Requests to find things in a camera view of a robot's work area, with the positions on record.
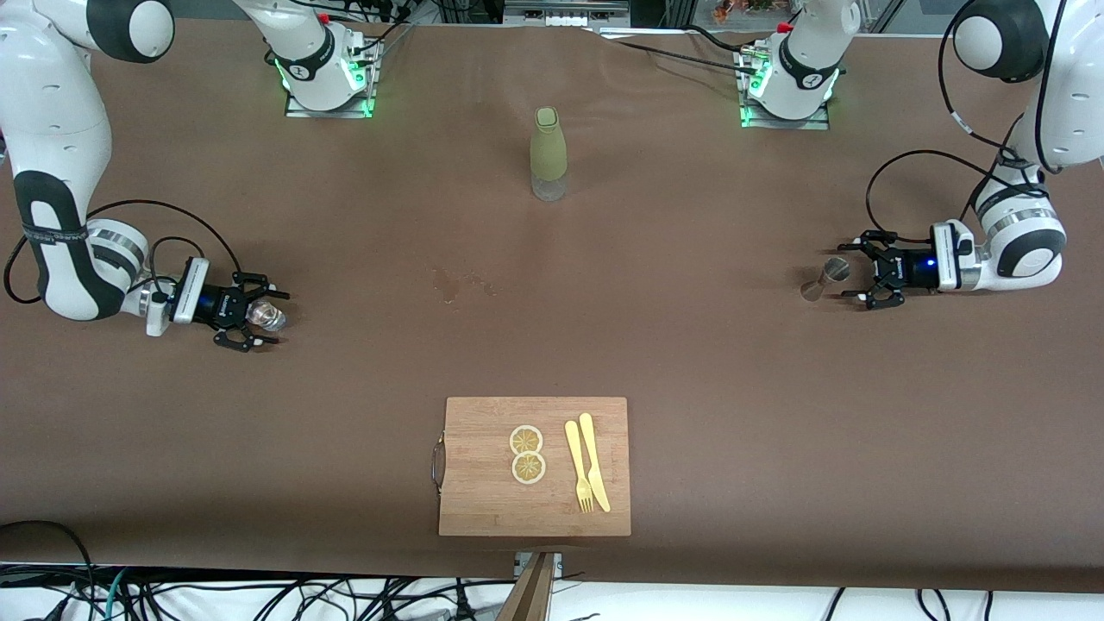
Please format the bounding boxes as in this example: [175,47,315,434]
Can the clear glass beaker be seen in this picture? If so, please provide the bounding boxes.
[246,299,287,333]

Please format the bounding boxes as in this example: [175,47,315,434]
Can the metal hourglass jigger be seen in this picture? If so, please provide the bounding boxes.
[800,256,851,303]

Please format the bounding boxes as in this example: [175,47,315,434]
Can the orange plant decoration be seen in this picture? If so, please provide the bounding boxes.
[714,0,794,22]

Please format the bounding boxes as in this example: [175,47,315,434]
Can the brown table cover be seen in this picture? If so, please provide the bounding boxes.
[0,16,1104,594]

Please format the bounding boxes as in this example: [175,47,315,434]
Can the wooden cutting board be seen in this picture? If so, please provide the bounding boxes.
[431,397,632,537]

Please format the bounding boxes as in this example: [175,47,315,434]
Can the green sleeved glass bottle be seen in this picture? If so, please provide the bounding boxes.
[530,107,568,203]

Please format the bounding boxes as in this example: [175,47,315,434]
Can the yellow plastic knife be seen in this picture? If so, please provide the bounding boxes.
[579,413,612,513]

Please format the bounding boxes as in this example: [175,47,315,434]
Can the yellow plastic fork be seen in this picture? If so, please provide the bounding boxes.
[565,420,596,514]

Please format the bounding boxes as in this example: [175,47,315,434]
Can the grey metal box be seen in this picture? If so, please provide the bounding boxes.
[505,0,630,27]

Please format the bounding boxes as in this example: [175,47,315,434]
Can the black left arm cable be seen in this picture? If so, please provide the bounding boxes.
[865,0,1066,247]

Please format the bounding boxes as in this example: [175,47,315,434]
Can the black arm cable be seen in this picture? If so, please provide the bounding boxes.
[865,0,1066,247]
[4,200,244,304]

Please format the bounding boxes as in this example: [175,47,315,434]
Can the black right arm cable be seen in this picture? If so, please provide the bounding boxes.
[4,200,244,304]

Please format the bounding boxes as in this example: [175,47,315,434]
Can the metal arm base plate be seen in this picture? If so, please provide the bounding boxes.
[737,47,833,130]
[285,39,382,119]

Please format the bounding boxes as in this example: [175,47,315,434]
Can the thick black looped cable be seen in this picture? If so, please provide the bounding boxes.
[0,520,97,621]

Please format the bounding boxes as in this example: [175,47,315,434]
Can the black base power cable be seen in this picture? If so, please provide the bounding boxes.
[595,26,764,80]

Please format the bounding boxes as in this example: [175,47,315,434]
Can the teal cable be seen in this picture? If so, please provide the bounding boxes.
[82,568,130,621]

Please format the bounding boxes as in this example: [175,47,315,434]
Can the wooden post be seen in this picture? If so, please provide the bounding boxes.
[496,554,557,621]

